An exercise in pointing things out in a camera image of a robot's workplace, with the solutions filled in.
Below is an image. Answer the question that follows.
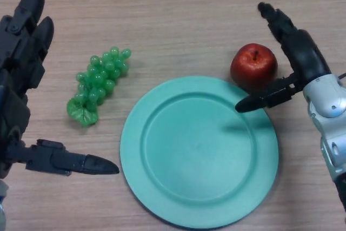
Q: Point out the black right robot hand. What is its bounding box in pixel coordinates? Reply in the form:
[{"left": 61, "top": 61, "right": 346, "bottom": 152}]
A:
[{"left": 234, "top": 2, "right": 332, "bottom": 113}]

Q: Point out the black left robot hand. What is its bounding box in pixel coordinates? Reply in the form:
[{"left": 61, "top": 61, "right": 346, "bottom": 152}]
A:
[{"left": 0, "top": 0, "right": 120, "bottom": 180}]

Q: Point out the red apple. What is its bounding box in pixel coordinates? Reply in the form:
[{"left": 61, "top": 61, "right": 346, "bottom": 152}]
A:
[{"left": 230, "top": 43, "right": 278, "bottom": 91}]

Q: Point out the green round plate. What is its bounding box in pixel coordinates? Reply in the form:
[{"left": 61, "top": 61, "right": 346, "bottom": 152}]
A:
[{"left": 120, "top": 76, "right": 279, "bottom": 229}]

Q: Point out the green plastic grape bunch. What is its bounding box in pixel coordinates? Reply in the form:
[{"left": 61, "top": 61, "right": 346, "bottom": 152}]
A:
[{"left": 66, "top": 46, "right": 132, "bottom": 127}]

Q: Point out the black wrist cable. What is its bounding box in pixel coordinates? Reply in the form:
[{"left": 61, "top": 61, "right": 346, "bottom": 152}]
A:
[{"left": 334, "top": 72, "right": 346, "bottom": 214}]

